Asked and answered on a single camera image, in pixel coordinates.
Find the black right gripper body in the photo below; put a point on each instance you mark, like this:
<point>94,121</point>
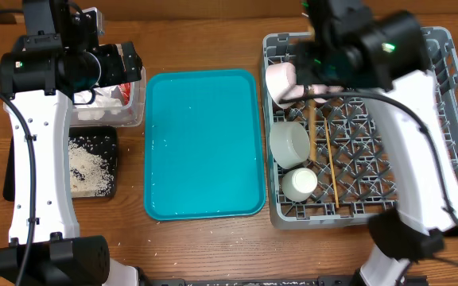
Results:
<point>321,68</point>

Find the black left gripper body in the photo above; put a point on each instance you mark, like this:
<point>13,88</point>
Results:
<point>112,72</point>

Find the red snack wrapper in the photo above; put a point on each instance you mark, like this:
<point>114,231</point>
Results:
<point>125,90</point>

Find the wooden chopstick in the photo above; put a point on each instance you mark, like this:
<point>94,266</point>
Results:
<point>332,167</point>
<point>312,114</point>

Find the white paper napkin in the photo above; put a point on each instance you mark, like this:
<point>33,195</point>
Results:
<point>107,99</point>

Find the pink bowl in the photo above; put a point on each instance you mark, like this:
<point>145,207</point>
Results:
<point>280,80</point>

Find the grey-green bowl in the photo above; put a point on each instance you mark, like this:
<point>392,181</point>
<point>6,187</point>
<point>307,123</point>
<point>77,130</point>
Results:
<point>289,144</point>

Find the small white cup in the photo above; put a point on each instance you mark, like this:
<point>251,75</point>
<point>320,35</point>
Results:
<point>298,184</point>

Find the large white round plate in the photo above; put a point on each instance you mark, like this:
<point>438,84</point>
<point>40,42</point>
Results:
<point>301,91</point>

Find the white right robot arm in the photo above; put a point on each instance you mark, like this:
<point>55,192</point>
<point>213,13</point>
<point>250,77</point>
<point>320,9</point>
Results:
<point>385,62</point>

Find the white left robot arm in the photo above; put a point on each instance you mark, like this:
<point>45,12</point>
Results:
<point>58,56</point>

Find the clear plastic waste bin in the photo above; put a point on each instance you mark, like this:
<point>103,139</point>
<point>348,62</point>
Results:
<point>133,113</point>

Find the black food waste tray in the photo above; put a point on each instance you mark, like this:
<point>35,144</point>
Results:
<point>98,135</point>

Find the pile of rice grains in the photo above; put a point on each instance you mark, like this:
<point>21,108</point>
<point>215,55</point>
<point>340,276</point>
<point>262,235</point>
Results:
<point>88,168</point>

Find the grey plastic dish rack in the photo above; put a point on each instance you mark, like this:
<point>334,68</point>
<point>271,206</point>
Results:
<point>364,178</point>

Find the teal plastic serving tray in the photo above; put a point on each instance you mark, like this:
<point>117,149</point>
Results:
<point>203,153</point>

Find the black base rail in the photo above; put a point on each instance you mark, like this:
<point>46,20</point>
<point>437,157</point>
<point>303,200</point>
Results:
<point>343,280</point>

